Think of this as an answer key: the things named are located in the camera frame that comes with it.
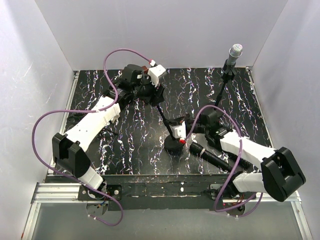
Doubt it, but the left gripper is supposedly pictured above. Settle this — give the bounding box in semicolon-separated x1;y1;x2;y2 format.
132;73;164;106

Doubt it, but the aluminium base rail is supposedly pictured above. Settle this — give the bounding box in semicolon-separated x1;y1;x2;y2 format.
21;66;313;240

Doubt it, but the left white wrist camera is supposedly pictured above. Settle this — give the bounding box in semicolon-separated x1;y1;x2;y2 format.
147;59;167;87

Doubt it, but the black glitter microphone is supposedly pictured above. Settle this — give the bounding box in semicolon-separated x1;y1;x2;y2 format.
225;152;253;171

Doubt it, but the white and blue block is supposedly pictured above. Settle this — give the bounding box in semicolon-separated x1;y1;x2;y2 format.
110;115;120;124

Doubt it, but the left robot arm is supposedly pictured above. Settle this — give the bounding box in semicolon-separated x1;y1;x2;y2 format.
52;64;167;200

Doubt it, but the silver glitter microphone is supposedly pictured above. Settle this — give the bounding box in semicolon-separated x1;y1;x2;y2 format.
221;43;243;82

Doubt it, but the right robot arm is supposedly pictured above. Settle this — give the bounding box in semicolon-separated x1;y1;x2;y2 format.
168;108;306;202

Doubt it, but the tall black tripod stand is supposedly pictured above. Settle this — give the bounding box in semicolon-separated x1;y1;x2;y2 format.
67;113;84;123

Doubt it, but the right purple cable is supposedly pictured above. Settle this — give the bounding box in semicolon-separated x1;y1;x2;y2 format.
184;104;263;218

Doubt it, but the small black tripod stand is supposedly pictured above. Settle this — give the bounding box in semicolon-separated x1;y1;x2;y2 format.
97;127;118;138

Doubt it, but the round base microphone stand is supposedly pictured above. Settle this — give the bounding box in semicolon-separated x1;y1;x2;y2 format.
156;105;185;154

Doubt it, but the brown wooden metronome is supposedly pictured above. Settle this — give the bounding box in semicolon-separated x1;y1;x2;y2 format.
141;66;149;74

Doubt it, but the right round base stand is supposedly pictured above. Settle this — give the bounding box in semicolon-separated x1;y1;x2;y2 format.
214;75;234;107

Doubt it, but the matte black microphone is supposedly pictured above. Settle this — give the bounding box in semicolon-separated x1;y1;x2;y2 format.
189;142;233;173

